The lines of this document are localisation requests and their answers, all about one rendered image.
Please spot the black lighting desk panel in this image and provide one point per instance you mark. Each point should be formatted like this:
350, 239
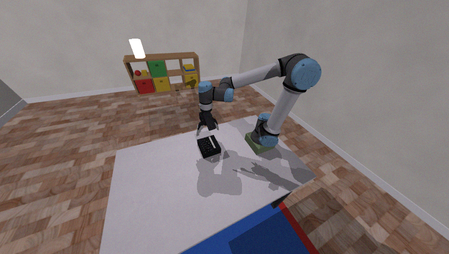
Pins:
208, 146

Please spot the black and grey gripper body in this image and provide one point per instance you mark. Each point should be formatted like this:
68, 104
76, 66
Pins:
201, 115

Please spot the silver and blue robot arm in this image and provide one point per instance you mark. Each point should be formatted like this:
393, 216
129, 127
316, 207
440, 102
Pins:
301, 73

